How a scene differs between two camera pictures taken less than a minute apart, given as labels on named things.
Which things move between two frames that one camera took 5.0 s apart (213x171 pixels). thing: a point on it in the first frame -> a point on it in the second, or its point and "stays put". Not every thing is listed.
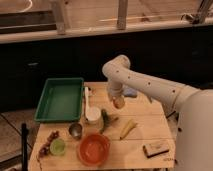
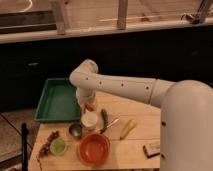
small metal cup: [75, 130] stays put
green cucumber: [105, 121] stays put
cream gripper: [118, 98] -> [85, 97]
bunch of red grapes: [44, 150] stays put
